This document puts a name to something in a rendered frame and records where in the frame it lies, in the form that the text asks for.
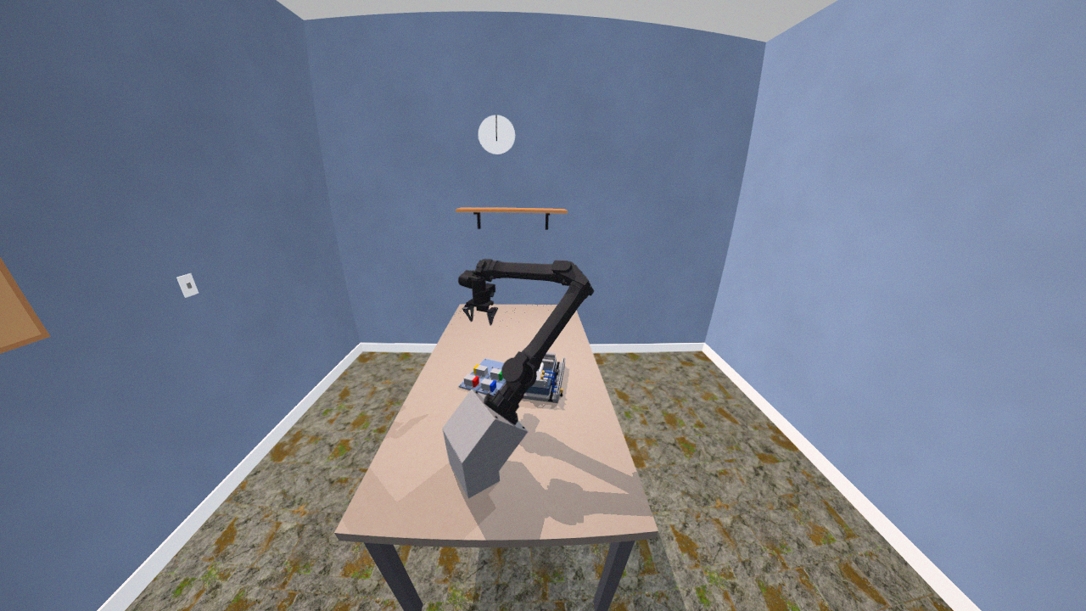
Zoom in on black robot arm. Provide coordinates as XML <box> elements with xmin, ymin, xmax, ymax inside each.
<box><xmin>458</xmin><ymin>259</ymin><xmax>594</xmax><ymax>425</ymax></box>

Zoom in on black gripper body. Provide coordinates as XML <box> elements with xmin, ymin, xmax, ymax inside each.
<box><xmin>465</xmin><ymin>290</ymin><xmax>496</xmax><ymax>313</ymax></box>

